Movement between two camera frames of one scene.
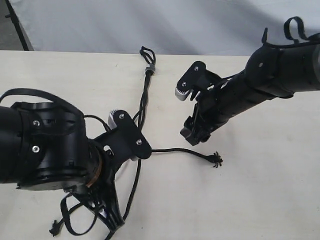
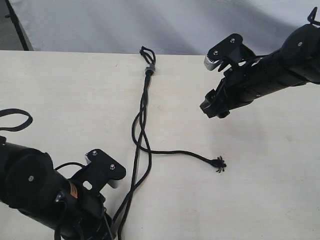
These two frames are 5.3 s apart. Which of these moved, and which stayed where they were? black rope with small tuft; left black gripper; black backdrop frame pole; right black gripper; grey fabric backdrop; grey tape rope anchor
Moved: right black gripper; black rope with small tuft; left black gripper
Stayed: grey tape rope anchor; black backdrop frame pole; grey fabric backdrop
